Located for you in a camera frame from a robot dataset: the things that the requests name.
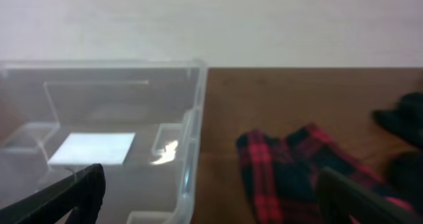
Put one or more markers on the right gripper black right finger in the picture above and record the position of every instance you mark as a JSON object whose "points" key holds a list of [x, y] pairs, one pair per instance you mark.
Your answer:
{"points": [[341, 200]]}

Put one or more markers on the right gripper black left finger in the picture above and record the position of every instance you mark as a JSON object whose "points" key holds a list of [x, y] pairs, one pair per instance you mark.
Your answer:
{"points": [[78, 196]]}

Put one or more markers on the red plaid flannel shirt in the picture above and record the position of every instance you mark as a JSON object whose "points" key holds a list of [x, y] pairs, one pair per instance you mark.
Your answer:
{"points": [[279, 174]]}

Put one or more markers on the dark navy garment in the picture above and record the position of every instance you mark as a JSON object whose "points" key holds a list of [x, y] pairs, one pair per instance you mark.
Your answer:
{"points": [[404, 120]]}

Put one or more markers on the black garment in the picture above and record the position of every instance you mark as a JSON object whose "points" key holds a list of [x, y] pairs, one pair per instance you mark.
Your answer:
{"points": [[404, 174]]}

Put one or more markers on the clear plastic storage container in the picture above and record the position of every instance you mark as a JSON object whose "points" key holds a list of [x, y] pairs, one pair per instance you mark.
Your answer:
{"points": [[140, 120]]}

